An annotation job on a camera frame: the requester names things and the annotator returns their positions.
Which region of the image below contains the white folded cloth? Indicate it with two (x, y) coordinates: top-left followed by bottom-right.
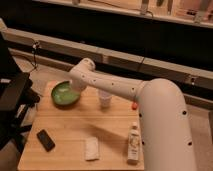
(85, 137), (100, 161)

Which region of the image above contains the white lotion bottle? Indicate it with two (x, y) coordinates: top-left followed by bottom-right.
(127, 122), (140, 165)

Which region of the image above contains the black hanging cable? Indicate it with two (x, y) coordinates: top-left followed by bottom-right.
(26, 39), (42, 73)

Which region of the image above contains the green ceramic bowl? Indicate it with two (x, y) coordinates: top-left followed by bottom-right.
(51, 81), (80, 106)

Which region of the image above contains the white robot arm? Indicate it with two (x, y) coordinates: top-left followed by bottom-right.
(69, 58), (197, 171)

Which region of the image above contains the white plastic cup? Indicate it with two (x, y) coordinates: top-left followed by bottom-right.
(98, 90), (112, 107)

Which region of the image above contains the black smartphone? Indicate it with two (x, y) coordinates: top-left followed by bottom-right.
(37, 130), (55, 152)

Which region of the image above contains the black power cable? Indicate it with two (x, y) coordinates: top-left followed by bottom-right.
(136, 9), (155, 73)

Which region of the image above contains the small orange object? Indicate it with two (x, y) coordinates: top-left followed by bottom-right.
(131, 102), (138, 110)

